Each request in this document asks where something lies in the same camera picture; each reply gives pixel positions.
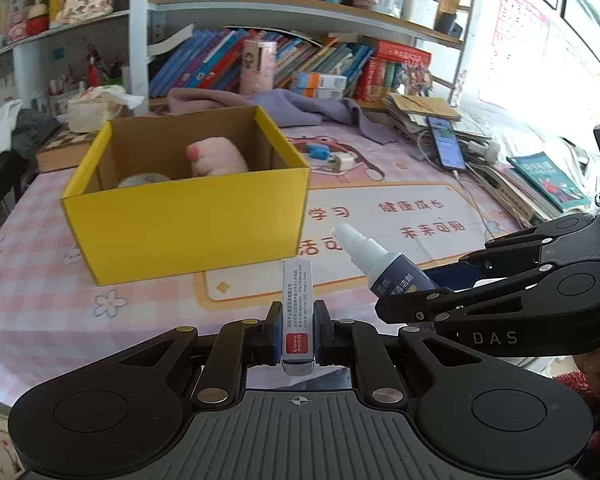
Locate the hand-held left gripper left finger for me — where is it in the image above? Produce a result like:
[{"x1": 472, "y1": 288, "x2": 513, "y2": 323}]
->
[{"x1": 80, "y1": 302, "x2": 286, "y2": 411}]

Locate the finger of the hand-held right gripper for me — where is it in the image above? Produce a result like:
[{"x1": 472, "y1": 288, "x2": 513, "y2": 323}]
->
[
  {"x1": 375, "y1": 265, "x2": 562, "y2": 326},
  {"x1": 425, "y1": 212, "x2": 600, "y2": 292}
]

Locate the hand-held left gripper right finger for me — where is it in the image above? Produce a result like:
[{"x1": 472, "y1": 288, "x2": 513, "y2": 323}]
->
[{"x1": 314, "y1": 300, "x2": 522, "y2": 409}]

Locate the white box with red label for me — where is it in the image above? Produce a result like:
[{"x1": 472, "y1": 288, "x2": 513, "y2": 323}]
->
[{"x1": 280, "y1": 259, "x2": 316, "y2": 379}]

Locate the spray bottle with dark label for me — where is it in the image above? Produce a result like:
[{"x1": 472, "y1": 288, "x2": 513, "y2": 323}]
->
[{"x1": 334, "y1": 224, "x2": 437, "y2": 306}]

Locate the yellow cardboard box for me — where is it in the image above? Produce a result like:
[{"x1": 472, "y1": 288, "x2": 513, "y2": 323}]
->
[{"x1": 61, "y1": 105, "x2": 312, "y2": 287}]

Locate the stack of books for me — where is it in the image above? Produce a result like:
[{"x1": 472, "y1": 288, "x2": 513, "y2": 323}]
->
[{"x1": 460, "y1": 157, "x2": 600, "y2": 231}]

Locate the white power plug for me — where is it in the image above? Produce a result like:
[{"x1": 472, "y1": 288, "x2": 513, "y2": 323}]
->
[{"x1": 467, "y1": 139, "x2": 501, "y2": 164}]

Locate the smartphone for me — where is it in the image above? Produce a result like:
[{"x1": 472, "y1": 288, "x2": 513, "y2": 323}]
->
[{"x1": 426, "y1": 116, "x2": 467, "y2": 172}]

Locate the teal book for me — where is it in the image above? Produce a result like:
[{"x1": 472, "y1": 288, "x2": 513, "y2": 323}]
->
[{"x1": 505, "y1": 151, "x2": 592, "y2": 214}]

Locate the pink plush toy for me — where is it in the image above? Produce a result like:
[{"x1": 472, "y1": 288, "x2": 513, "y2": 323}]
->
[{"x1": 185, "y1": 136, "x2": 251, "y2": 179}]

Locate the colourful figure card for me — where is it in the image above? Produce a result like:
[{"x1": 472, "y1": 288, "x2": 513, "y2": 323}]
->
[{"x1": 380, "y1": 62, "x2": 434, "y2": 99}]

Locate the tape roll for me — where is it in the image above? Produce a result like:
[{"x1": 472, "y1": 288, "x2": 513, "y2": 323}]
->
[{"x1": 116, "y1": 172, "x2": 171, "y2": 189}]

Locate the red book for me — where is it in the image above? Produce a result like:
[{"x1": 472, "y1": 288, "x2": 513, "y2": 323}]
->
[{"x1": 355, "y1": 57, "x2": 381, "y2": 101}]

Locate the orange blue white carton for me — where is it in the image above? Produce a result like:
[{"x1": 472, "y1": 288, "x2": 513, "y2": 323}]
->
[
  {"x1": 292, "y1": 72, "x2": 350, "y2": 90},
  {"x1": 300, "y1": 87, "x2": 345, "y2": 101}
]

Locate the red thick dictionary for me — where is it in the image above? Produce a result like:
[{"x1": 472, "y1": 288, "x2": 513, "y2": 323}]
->
[{"x1": 372, "y1": 40, "x2": 431, "y2": 69}]

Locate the purple cloth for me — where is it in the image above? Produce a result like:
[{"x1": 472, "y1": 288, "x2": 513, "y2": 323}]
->
[{"x1": 167, "y1": 87, "x2": 401, "y2": 146}]

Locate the white pen holder box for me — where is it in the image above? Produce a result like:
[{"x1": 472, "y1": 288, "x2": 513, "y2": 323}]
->
[{"x1": 402, "y1": 0, "x2": 440, "y2": 30}]

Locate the row of blue books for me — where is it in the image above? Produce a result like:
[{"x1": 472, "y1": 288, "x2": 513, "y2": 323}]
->
[{"x1": 149, "y1": 27, "x2": 376, "y2": 101}]

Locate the checkered wooden box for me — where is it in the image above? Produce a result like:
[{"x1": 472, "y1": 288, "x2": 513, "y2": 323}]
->
[{"x1": 35, "y1": 125, "x2": 104, "y2": 174}]

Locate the beige tissue bag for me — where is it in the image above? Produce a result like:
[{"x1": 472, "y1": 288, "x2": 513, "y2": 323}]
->
[{"x1": 67, "y1": 85, "x2": 146, "y2": 134}]

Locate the black garment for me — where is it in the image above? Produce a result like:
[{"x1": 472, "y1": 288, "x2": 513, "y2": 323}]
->
[{"x1": 0, "y1": 150, "x2": 36, "y2": 219}]

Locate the grey garment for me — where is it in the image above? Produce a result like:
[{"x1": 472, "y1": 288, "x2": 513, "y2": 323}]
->
[{"x1": 10, "y1": 107, "x2": 64, "y2": 161}]

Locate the white charging cable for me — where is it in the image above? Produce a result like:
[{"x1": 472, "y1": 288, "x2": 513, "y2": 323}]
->
[{"x1": 412, "y1": 130, "x2": 499, "y2": 239}]

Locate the wall poster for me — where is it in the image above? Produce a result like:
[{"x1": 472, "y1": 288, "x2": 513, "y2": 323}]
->
[{"x1": 477, "y1": 0, "x2": 551, "y2": 111}]

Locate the white frame bookshelf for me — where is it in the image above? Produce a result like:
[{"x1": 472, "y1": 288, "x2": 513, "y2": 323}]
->
[{"x1": 0, "y1": 0, "x2": 481, "y2": 116}]

